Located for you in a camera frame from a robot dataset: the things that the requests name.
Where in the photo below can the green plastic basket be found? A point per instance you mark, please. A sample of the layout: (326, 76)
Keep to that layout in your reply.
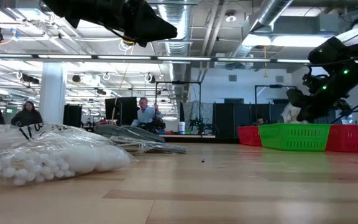
(294, 137)

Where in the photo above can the black cabinet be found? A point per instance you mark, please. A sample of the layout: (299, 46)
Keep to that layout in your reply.
(72, 115)

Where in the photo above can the white building column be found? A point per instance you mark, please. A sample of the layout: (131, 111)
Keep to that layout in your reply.
(53, 99)

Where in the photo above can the long ceiling light strip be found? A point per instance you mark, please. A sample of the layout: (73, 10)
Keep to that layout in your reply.
(73, 56)

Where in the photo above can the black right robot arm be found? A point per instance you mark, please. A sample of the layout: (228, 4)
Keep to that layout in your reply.
(331, 53)

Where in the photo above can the clear plastic bag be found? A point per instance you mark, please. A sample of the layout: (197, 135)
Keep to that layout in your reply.
(289, 113)

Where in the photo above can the dark toiletry item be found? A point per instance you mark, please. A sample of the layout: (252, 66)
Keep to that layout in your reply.
(141, 133)

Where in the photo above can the black computer monitor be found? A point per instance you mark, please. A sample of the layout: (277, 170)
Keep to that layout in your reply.
(126, 109)

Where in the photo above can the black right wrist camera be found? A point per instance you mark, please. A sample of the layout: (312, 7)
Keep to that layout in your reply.
(312, 81)

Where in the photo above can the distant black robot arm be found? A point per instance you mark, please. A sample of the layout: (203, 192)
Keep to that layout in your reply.
(197, 124)

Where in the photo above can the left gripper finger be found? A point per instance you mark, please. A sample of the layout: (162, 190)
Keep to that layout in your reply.
(145, 25)

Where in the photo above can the black gantry frame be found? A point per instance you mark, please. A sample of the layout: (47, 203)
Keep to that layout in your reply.
(275, 86)
(179, 82)

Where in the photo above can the black partition panels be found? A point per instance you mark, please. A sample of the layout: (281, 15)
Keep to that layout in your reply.
(228, 121)

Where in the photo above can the clear bag of cotton balls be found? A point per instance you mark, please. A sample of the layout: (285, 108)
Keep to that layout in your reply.
(26, 132)
(57, 161)

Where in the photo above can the white ceiling smoke detector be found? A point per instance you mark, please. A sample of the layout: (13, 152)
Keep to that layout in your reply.
(230, 17)

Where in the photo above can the black comb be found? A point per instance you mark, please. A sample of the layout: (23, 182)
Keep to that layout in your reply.
(163, 148)

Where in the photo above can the silver ribbed ceiling duct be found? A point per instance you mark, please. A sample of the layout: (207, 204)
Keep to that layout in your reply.
(183, 15)

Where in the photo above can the white plastic tub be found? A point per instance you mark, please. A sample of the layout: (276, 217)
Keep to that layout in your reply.
(181, 128)

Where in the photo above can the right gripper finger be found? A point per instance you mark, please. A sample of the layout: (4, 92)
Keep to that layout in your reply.
(300, 98)
(309, 113)

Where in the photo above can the small red plastic basket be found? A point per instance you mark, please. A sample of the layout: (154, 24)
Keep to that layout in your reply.
(249, 135)

